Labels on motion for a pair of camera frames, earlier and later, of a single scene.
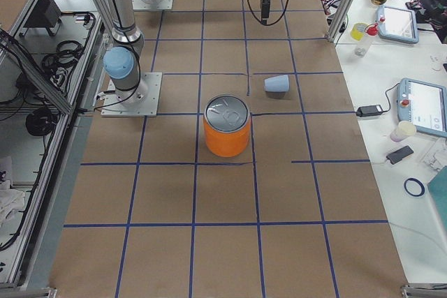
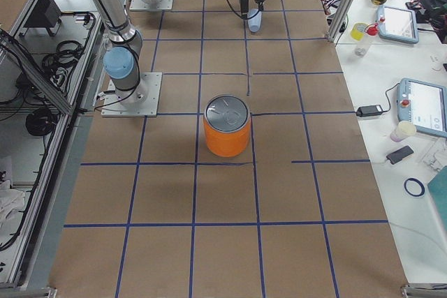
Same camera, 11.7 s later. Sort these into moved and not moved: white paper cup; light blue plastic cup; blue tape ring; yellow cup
Moved: light blue plastic cup
Not moved: blue tape ring; white paper cup; yellow cup
